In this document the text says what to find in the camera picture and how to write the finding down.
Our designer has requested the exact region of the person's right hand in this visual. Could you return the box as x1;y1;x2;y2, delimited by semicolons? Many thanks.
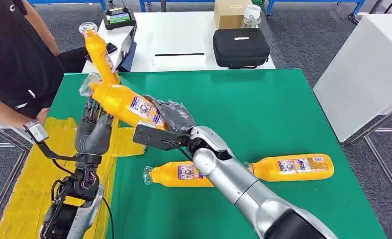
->
36;108;51;125

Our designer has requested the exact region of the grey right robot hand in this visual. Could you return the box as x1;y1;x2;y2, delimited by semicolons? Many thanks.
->
143;95;196;132

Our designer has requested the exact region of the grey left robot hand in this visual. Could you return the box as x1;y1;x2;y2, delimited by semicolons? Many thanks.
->
75;97;114;156

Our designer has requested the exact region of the orange drink bottle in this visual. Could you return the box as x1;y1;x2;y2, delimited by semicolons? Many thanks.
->
79;73;168;131
79;22;120;85
247;153;334;183
143;161;215;188

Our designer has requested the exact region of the person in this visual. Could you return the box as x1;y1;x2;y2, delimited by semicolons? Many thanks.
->
0;0;90;129

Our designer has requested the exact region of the green table mat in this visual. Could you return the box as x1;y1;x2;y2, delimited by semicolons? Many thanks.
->
47;68;387;239

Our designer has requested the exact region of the yellow plastic sheet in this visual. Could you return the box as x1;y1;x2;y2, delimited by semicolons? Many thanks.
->
0;116;147;239

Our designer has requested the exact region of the black smartphone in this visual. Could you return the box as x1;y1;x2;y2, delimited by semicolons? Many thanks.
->
85;43;118;63

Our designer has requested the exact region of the black zipped carry case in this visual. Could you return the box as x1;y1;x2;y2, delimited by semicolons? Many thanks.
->
212;28;271;70

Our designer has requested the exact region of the black remote controller with screen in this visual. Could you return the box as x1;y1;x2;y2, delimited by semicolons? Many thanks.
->
103;0;137;31

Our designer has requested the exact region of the brown cardboard box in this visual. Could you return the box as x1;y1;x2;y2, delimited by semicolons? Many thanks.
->
213;0;252;30

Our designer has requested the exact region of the clear plastic jar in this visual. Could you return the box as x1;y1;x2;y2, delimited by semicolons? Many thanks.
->
241;3;262;29

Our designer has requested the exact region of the white side table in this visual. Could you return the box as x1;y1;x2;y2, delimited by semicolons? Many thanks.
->
312;13;392;207

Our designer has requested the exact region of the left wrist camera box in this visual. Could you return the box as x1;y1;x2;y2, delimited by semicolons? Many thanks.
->
23;120;49;144

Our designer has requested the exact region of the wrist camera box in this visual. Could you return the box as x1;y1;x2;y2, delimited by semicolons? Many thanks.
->
132;123;190;152
23;120;49;144

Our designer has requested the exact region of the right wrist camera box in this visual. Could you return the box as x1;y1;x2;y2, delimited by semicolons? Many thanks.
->
132;123;190;152

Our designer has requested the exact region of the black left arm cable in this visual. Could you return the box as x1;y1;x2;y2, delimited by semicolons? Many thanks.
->
102;197;115;239

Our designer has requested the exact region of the blue metal frame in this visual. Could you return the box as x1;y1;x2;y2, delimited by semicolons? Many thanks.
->
266;0;366;19
26;0;107;10
139;0;216;12

